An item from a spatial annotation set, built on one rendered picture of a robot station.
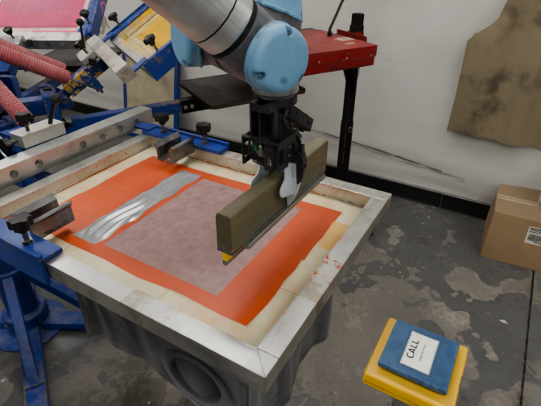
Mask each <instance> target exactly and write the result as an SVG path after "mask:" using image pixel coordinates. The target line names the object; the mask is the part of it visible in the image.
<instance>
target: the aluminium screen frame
mask: <svg viewBox="0 0 541 406"><path fill-rule="evenodd" d="M159 140H160V138H156V137H153V136H150V135H145V134H140V135H137V136H135V137H133V138H132V139H128V140H126V141H125V142H123V143H119V144H118V145H116V146H114V147H111V148H109V149H107V150H105V151H102V152H100V153H98V154H96V155H93V156H91V157H89V158H88V159H85V160H82V161H81V162H79V163H77V164H74V165H72V166H70V167H68V168H65V169H63V170H61V171H59V172H56V173H54V174H52V175H50V176H47V177H45V178H43V179H42V180H38V181H36V182H35V183H33V184H29V185H28V186H26V187H24V188H21V189H19V190H17V191H15V192H13V193H10V194H8V195H6V196H4V197H1V198H0V218H2V219H4V220H5V219H7V218H9V217H10V214H11V213H13V212H14V211H16V210H18V209H21V208H22V207H24V206H26V205H29V204H30V203H32V202H34V201H37V200H39V199H40V198H42V197H45V196H47V195H49V194H51V193H53V195H56V194H57V193H60V192H62V191H64V190H65V189H68V188H70V187H72V186H73V185H75V184H78V183H80V182H81V181H83V180H86V179H88V178H90V177H91V176H94V175H96V174H98V173H99V172H102V171H104V170H106V169H107V168H110V167H112V166H114V165H115V164H118V163H120V162H122V161H123V160H126V159H128V158H130V157H131V156H133V155H136V154H138V153H139V152H141V151H144V150H146V149H147V148H149V147H155V146H154V145H153V143H155V142H157V141H159ZM188 157H190V158H193V159H196V160H201V161H204V162H207V163H211V164H216V165H218V166H222V167H224V168H229V169H233V170H235V171H239V172H244V173H246V174H250V175H252V176H255V175H256V173H257V171H258V164H255V163H254V162H253V160H252V159H250V160H249V161H248V162H246V163H245V164H243V163H242V154H239V153H236V152H232V151H227V150H226V151H224V152H222V153H221V154H220V155H218V154H216V153H212V152H209V151H204V150H201V149H198V148H194V152H193V153H192V154H191V155H188ZM311 193H316V194H320V195H322V196H326V197H331V198H333V199H337V200H339V201H344V202H348V203H350V204H354V205H359V206H361V207H364V208H363V209H362V210H361V212H360V213H359V214H358V215H357V217H356V218H355V219H354V221H353V222H352V223H351V225H350V226H349V228H348V229H347V230H346V231H345V232H344V234H343V235H342V236H341V238H340V239H339V241H338V242H337V244H336V245H335V246H334V247H333V249H331V251H330V252H329V253H328V255H327V256H326V258H325V259H324V261H323V262H322V263H321V265H320V266H319V267H318V268H317V269H316V271H315V272H314V273H313V275H312V276H311V278H310V279H309V280H308V282H307V283H306V284H305V285H304V287H303V288H302V289H301V291H300V292H299V293H298V295H297V296H296V297H295V299H294V300H293V301H292V302H291V304H290V305H289V306H288V308H287V309H286V311H285V312H284V313H283V315H282V316H281V317H280V318H279V319H278V321H277V322H276V323H275V325H274V326H273V328H272V329H271V330H270V332H269V333H268V334H267V335H266V337H265V338H264V339H263V340H262V342H261V343H260V345H259V346H258V348H255V347H253V346H251V345H249V344H247V343H245V342H243V341H241V340H239V339H237V338H235V337H233V336H231V335H229V334H227V333H225V332H223V331H221V330H219V329H217V328H215V327H213V326H211V325H209V324H207V323H205V322H203V321H201V320H199V319H197V318H195V317H193V316H191V315H189V314H187V313H184V312H182V311H180V310H178V309H176V308H174V307H172V306H170V305H169V304H166V303H164V302H162V301H161V300H158V299H156V298H154V297H153V296H150V295H148V294H146V293H145V292H142V291H140V290H138V289H137V288H134V287H132V286H130V285H129V284H126V283H124V282H122V281H121V280H118V279H116V278H114V277H112V276H110V275H107V274H105V273H104V272H102V271H99V270H97V269H96V268H94V267H91V266H89V265H88V264H86V263H83V262H81V261H80V260H78V259H75V258H73V257H72V256H70V255H67V254H65V253H64V252H60V253H59V254H58V255H56V256H54V257H53V258H51V259H49V260H48V261H47V262H45V266H46V268H47V272H48V274H49V276H50V277H51V278H53V279H54V280H56V281H58V282H60V283H62V284H64V285H65V286H67V287H69V288H71V289H73V290H74V291H76V292H79V293H80V294H82V295H83V296H86V297H88V298H89V299H91V300H93V301H95V302H97V303H98V304H100V305H102V306H104V307H106V308H108V309H110V310H111V311H113V312H115V313H117V314H119V315H120V316H122V317H124V318H126V319H128V320H129V321H132V322H133V323H135V324H137V325H139V326H141V327H143V328H144V329H146V330H148V331H150V332H152V333H153V334H155V335H157V336H159V337H161V338H163V339H164V340H166V341H168V342H170V343H172V344H173V345H175V346H178V347H179V348H181V349H182V350H185V351H187V352H188V353H190V354H192V355H194V356H196V357H197V358H199V359H201V360H203V361H205V362H207V363H208V364H210V365H212V366H214V367H216V368H218V369H219V370H221V371H224V372H225V373H227V374H228V375H231V376H233V377H234V378H236V379H238V380H240V381H242V382H243V383H245V384H247V385H249V386H251V387H253V388H254V389H256V390H258V391H260V392H262V393H263V394H266V393H267V391H268V390H269V388H270V387H271V385H272V383H273V382H274V381H275V379H276V378H277V376H278V374H279V373H280V371H281V370H282V369H283V367H284V366H285V364H286V363H287V361H288V359H289V358H290V357H291V355H292V354H293V352H294V351H295V349H296V347H297V346H298V345H299V343H300V342H301V340H302V339H303V337H304V335H305V334H306V333H307V331H308V329H309V328H310V326H311V325H312V323H313V322H314V320H315V319H316V317H317V316H318V314H319V313H320V311H321V309H322V308H323V307H324V305H325V304H326V302H327V301H328V299H329V297H330V296H331V295H332V293H333V292H334V290H335V289H336V287H337V285H338V284H339V283H340V282H341V280H342V278H343V277H344V275H345V273H346V272H347V271H348V270H349V267H350V266H351V264H352V263H353V261H354V260H355V259H356V257H357V255H358V254H359V252H360V251H361V249H362V247H363V246H364V245H365V243H366V242H367V240H368V239H369V237H370V235H371V234H372V233H373V232H374V230H375V228H376V227H377V225H378V223H379V222H380V221H381V220H382V218H383V216H384V215H385V213H386V211H387V210H388V209H389V208H390V201H391V196H392V194H391V193H386V192H383V191H379V190H376V189H373V188H367V187H364V186H360V185H358V184H352V183H349V182H345V181H343V180H337V179H333V178H331V177H327V176H326V177H325V178H324V179H323V180H322V181H321V182H320V183H319V184H318V185H317V186H316V187H315V188H314V189H313V190H312V191H311Z"/></svg>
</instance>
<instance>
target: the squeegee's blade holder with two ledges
mask: <svg viewBox="0 0 541 406"><path fill-rule="evenodd" d="M324 178H325V174H324V173H322V172H320V173H319V174H318V175H317V176H316V177H314V178H313V179H312V180H311V181H310V182H309V183H308V184H306V185H305V186H304V187H303V188H302V189H301V190H300V191H299V192H298V193H297V194H296V197H295V199H294V201H293V202H292V203H291V204H290V205H289V206H287V203H286V204H285V205H284V206H283V207H281V208H280V209H279V210H278V211H277V212H276V213H275V214H273V215H272V216H271V217H270V218H269V219H268V220H267V221H266V222H264V223H263V224H262V225H261V226H260V227H259V228H258V229H256V231H255V232H253V233H252V235H251V236H249V237H248V238H247V239H246V240H245V241H244V242H243V243H242V247H243V248H246V249H247V250H249V249H250V248H251V247H252V246H253V245H254V244H255V243H256V242H257V241H258V240H259V239H261V238H262V237H263V236H264V235H265V234H266V233H267V232H268V231H269V230H270V229H271V228H272V227H273V226H275V225H276V224H277V223H278V222H279V221H280V220H281V219H282V218H283V217H284V216H285V215H286V214H287V213H289V212H290V211H291V210H292V209H293V208H294V207H295V206H296V205H297V204H298V203H299V202H300V201H301V200H303V199H304V198H305V197H306V196H307V195H308V194H309V193H310V192H311V191H312V190H313V189H314V188H315V187H316V186H317V185H318V184H319V183H320V182H321V181H322V180H323V179H324Z"/></svg>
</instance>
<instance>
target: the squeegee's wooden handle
mask: <svg viewBox="0 0 541 406"><path fill-rule="evenodd" d="M304 149H305V152H306V156H307V167H306V170H305V173H304V177H303V180H302V181H301V184H300V187H299V191H300V190H301V189H302V188H303V187H304V186H305V185H306V184H308V183H309V182H310V181H311V180H312V179H313V178H314V177H316V176H317V175H318V174H319V173H320V172H322V173H324V172H325V169H326V160H327V152H328V140H326V139H322V138H316V139H314V140H313V141H312V142H310V143H309V144H308V145H307V146H306V147H305V148H304ZM283 180H284V172H283V171H281V172H279V173H276V170H275V171H274V172H271V173H269V174H268V175H267V176H265V177H264V178H262V179H261V180H260V181H259V182H258V183H257V184H255V185H254V186H252V187H251V188H249V189H248V190H247V191H245V192H244V193H243V194H242V195H241V196H239V197H238V198H236V199H235V200H234V201H232V202H231V203H229V204H228V205H227V206H226V207H225V208H223V209H222V210H220V211H219V212H218V213H217V214H216V228H217V249H218V250H219V251H221V252H224V253H226V254H227V255H231V256H233V255H234V254H236V253H237V252H238V251H239V250H240V249H241V248H242V243H243V242H244V241H245V240H246V239H247V238H248V237H249V236H251V235H252V233H253V232H255V231H256V229H258V228H259V227H260V226H261V225H262V224H263V223H264V222H266V221H267V220H268V219H269V218H270V217H271V216H272V215H273V214H275V213H276V212H277V211H278V210H279V209H280V208H281V207H283V206H284V205H285V204H286V203H287V202H286V197H284V198H281V197H280V195H279V190H280V188H281V185H282V183H283ZM299 191H298V192H299Z"/></svg>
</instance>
